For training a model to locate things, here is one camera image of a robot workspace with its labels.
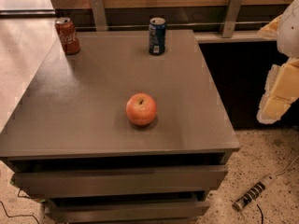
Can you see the horizontal metal rail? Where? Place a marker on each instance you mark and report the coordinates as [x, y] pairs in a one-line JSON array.
[[197, 26]]

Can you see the red coke can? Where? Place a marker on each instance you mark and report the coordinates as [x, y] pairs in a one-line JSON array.
[[66, 31]]

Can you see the right metal bracket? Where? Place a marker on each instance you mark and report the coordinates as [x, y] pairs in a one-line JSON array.
[[228, 26]]

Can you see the red apple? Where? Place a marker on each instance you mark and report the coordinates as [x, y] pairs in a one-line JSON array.
[[141, 109]]

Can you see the left metal bracket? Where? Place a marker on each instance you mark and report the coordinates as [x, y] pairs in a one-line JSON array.
[[99, 14]]

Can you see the grey drawer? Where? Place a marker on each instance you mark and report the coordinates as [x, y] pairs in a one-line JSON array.
[[121, 181], [128, 212]]

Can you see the lower grey drawer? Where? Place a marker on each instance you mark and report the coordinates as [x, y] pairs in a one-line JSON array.
[[128, 212]]

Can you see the metal bracket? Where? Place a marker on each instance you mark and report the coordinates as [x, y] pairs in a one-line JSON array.
[[99, 14], [228, 26]]

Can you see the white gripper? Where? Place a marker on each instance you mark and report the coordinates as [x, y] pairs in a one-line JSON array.
[[289, 32]]

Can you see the blue soda can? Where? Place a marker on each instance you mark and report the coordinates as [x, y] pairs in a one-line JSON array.
[[157, 31]]

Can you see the grey drawer cabinet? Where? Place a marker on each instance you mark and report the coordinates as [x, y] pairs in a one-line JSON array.
[[74, 116]]

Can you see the top grey drawer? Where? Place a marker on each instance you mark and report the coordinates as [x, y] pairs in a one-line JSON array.
[[121, 181]]

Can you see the white power strip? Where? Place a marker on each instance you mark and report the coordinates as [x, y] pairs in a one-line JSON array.
[[254, 192]]

